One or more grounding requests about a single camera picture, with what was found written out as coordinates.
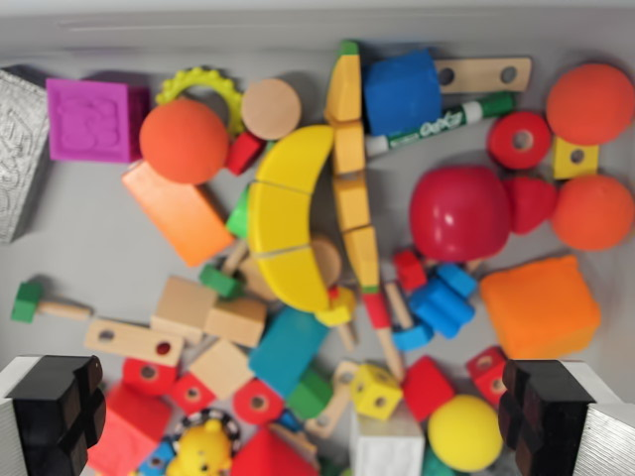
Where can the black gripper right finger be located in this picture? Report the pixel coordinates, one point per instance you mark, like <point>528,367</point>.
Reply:
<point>550,416</point>

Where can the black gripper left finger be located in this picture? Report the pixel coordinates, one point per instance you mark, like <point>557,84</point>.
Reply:
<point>44,411</point>

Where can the grey plastic bin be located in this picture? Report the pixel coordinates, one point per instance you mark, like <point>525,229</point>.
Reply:
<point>94,238</point>

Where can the red cube with hole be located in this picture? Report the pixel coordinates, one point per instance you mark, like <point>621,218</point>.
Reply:
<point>181,399</point>
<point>488,369</point>

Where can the red embossed cube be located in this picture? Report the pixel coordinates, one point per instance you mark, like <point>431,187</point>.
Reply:
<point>131,426</point>

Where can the yellow ball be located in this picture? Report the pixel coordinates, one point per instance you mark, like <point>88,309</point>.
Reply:
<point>464,434</point>

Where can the orange foam cube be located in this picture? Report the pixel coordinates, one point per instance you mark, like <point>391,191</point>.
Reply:
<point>541,307</point>

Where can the wooden strip with holes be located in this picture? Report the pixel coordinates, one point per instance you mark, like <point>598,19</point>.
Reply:
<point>478,75</point>
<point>340,396</point>
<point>131,342</point>

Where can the green-headed wooden bolt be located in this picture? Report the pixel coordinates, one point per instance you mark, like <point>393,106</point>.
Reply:
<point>27,300</point>
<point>218,280</point>

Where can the small blue piece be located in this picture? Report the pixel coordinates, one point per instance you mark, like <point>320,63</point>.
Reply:
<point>159,458</point>

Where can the blue ribbed wooden piece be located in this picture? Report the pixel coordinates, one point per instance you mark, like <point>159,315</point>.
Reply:
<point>444,302</point>

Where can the small blue wooden nut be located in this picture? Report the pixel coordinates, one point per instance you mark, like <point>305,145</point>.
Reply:
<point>412,339</point>

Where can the yellow rubber bear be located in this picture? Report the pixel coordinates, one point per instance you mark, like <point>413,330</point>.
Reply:
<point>203,453</point>

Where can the white block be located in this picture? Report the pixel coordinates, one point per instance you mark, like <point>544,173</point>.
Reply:
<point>387,451</point>

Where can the plain wooden cube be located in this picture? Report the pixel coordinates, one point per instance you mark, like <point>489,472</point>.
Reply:
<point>181,300</point>

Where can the plain wooden block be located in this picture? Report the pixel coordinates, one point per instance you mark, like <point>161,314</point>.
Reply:
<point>235,322</point>
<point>220,369</point>

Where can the yellow cube with holes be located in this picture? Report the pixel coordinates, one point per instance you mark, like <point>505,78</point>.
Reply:
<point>369,396</point>

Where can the small red cube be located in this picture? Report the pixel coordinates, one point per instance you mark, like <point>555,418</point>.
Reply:
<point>409,270</point>

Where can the orange ball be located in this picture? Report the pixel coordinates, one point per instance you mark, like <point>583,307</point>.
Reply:
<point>590,104</point>
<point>183,141</point>
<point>595,213</point>

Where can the red half dome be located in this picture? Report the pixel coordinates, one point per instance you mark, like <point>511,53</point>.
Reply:
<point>533,203</point>

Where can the large red toy apple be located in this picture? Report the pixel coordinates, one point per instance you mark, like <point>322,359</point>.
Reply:
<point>459,213</point>

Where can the red triangular block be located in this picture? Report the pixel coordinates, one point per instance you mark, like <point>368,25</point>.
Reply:
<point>270,458</point>

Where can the orange rectangular block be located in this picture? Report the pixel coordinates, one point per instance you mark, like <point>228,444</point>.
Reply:
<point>181,218</point>

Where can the yellow-headed wooden bolt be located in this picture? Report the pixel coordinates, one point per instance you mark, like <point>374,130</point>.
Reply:
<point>340,307</point>

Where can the green wooden block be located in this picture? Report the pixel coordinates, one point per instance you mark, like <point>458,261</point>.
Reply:
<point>310,396</point>

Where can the light wooden hexagon piece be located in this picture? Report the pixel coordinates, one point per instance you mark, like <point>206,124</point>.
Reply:
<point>255,282</point>

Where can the teal wooden block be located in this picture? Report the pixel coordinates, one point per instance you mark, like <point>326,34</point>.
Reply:
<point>285,349</point>

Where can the yellow block with hole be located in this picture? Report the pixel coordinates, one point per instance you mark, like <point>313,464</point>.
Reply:
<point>563,163</point>

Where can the grey foam block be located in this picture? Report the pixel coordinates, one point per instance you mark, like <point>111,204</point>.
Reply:
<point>20,158</point>

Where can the round wooden disc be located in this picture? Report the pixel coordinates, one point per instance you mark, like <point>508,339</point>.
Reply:
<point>327,260</point>
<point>271,109</point>

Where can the red wheel with hole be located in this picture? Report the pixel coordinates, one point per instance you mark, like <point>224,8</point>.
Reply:
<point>503,146</point>

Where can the green cylinder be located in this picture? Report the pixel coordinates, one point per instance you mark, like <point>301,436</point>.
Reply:
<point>239,215</point>

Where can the purple embossed cube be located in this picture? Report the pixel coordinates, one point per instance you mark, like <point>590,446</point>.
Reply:
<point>89,121</point>

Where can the green dry-erase marker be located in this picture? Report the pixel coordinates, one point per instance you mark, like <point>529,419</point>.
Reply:
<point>436,126</point>

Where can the small red wooden block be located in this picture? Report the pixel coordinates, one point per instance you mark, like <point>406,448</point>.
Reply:
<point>244,153</point>

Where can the blue foam block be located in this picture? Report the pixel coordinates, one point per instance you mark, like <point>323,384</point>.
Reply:
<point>401,94</point>

